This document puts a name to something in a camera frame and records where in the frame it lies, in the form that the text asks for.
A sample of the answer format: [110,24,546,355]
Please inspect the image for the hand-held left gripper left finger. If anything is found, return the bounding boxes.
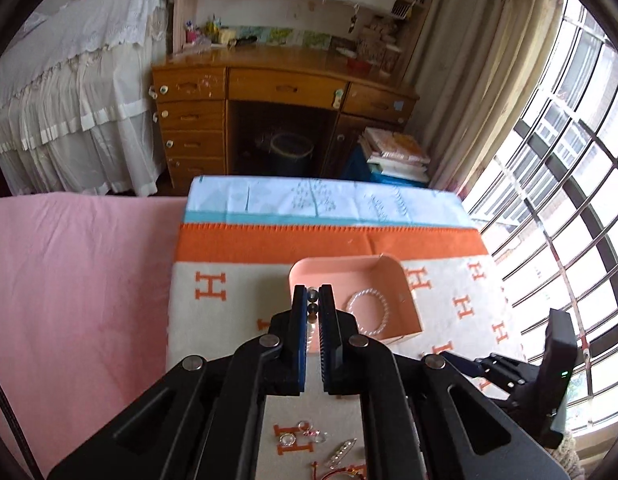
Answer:
[46,285,310,480]

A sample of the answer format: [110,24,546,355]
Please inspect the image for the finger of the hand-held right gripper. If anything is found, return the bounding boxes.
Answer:
[481,382,534,413]
[440,351,540,386]

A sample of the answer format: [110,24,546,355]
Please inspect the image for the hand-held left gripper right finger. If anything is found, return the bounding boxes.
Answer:
[318,284,572,480]

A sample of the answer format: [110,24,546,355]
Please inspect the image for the dark beaded bracelet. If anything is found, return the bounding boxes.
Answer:
[307,287,321,347]

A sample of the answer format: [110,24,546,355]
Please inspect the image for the pink jewelry box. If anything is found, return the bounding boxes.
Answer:
[288,254,424,356]

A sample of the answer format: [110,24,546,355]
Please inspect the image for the silver hair clip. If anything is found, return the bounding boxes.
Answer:
[325,438,358,467]

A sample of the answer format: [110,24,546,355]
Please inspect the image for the person's right forearm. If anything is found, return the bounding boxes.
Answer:
[549,432,588,480]

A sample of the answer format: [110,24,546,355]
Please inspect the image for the pink crystal earrings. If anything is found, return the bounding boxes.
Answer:
[298,421,330,444]

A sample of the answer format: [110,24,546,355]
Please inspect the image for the orange and white blanket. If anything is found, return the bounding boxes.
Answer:
[166,222,540,480]

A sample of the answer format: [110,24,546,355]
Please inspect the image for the light blue printed sheet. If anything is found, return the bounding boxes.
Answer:
[183,175,482,233]

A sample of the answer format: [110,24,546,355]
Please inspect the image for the blue storage box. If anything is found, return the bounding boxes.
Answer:
[341,145,430,188]

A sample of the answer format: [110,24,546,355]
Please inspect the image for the dark round trash bin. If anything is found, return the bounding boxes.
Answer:
[268,132,316,177]

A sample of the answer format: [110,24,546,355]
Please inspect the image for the stack of books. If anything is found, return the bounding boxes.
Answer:
[358,127,432,183]

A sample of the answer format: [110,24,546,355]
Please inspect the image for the window with metal grille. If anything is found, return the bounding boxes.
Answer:
[461,0,618,441]

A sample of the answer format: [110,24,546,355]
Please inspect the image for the pink bedsheet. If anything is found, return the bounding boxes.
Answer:
[0,191,190,480]

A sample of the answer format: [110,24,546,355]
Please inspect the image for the wooden desk with drawers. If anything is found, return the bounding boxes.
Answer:
[152,42,420,196]

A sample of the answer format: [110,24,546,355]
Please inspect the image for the beige curtain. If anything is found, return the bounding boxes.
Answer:
[399,0,570,206]

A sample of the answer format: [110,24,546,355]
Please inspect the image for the patterned beige boxes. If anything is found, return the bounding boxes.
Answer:
[359,17,406,77]

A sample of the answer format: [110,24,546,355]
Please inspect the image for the green printed poster strip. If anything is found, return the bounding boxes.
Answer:
[249,27,335,51]

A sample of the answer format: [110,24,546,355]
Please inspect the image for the wooden bookshelf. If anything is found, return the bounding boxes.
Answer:
[171,0,440,58]

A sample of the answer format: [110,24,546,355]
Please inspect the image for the white lace cover cloth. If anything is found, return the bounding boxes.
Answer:
[0,0,170,197]

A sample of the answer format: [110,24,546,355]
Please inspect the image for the white pearl bracelet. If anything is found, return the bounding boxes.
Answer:
[346,287,393,337]

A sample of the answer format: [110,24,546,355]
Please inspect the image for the black cable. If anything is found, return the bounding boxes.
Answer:
[0,360,42,480]

